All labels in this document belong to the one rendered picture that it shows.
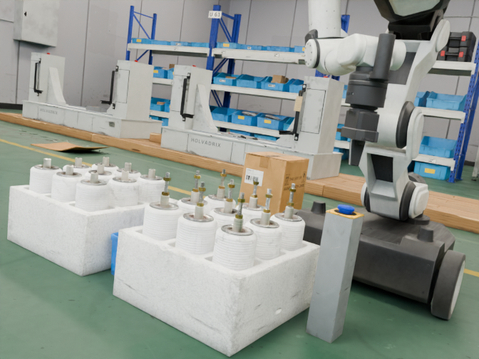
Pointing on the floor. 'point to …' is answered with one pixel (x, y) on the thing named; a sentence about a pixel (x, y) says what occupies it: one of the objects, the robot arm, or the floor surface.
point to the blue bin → (114, 251)
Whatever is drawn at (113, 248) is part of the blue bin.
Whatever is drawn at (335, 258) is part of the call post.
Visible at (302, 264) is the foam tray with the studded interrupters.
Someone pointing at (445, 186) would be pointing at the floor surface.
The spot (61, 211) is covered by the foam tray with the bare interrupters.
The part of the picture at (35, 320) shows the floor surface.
